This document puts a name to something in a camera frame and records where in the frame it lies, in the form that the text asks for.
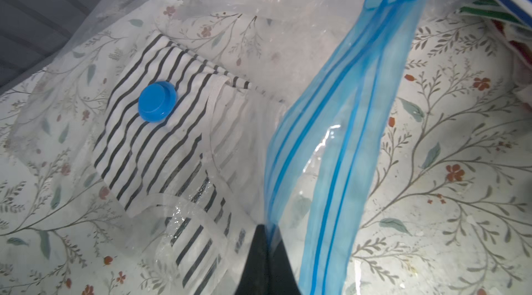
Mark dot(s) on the black white striped garment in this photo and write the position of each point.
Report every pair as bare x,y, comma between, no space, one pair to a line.
190,185

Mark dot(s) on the red white striped tank top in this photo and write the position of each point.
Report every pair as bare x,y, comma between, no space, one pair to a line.
518,40

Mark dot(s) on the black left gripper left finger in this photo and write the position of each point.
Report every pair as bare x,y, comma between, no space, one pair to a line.
253,280

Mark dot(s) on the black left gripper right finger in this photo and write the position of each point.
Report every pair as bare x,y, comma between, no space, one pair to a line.
281,278

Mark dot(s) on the green white striped garment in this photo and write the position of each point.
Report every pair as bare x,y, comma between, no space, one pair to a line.
490,9

